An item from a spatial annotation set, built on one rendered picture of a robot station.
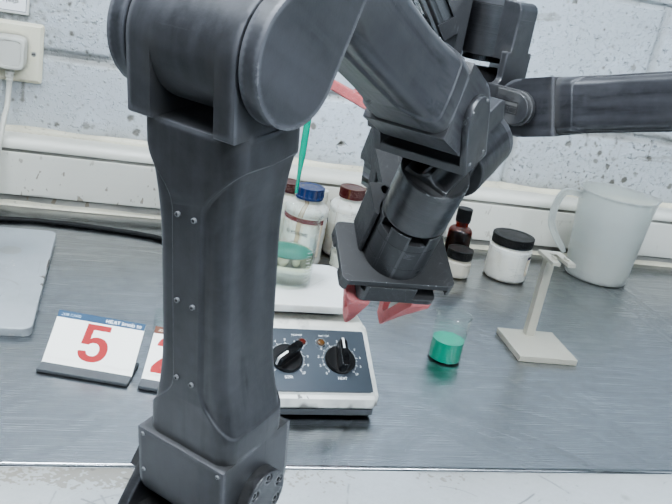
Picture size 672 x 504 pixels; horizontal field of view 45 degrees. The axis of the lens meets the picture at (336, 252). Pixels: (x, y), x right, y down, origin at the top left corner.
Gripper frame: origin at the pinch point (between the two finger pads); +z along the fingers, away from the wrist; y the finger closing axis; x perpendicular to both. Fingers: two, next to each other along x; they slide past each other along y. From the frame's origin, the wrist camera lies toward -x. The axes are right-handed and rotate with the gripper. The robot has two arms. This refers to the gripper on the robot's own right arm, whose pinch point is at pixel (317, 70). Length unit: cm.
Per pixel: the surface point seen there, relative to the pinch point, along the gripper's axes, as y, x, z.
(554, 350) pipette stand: -1.5, 31.3, -37.5
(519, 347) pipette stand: -2.0, 31.3, -32.6
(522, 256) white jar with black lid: -25, 27, -44
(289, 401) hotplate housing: 14.0, 29.9, 1.2
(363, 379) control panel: 12.4, 28.2, -6.6
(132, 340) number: 4.2, 28.9, 15.8
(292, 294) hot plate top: 3.7, 23.1, -0.2
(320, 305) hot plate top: 6.1, 23.1, -2.8
